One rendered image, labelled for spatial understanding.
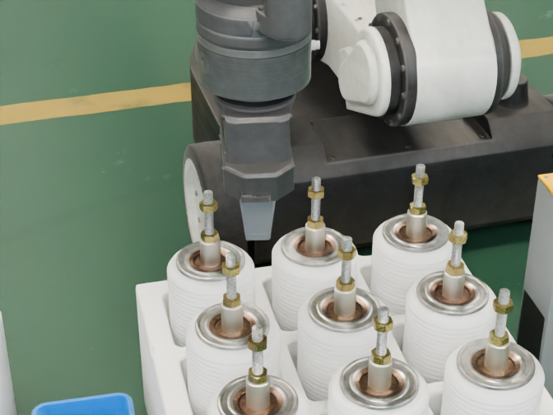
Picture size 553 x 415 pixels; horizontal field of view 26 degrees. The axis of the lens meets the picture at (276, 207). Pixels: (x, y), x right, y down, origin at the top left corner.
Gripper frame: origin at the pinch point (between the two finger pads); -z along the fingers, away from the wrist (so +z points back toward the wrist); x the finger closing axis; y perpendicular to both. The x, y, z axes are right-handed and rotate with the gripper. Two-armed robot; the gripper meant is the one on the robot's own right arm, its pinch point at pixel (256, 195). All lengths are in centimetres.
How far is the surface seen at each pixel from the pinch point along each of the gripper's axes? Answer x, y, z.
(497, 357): -2.6, 23.0, -21.0
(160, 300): -26.1, -9.6, -29.9
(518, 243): -60, 43, -48
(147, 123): -102, -13, -48
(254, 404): 1.0, -0.4, -22.0
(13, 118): -106, -37, -48
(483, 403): 0.6, 21.2, -23.7
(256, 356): 0.4, -0.2, -16.9
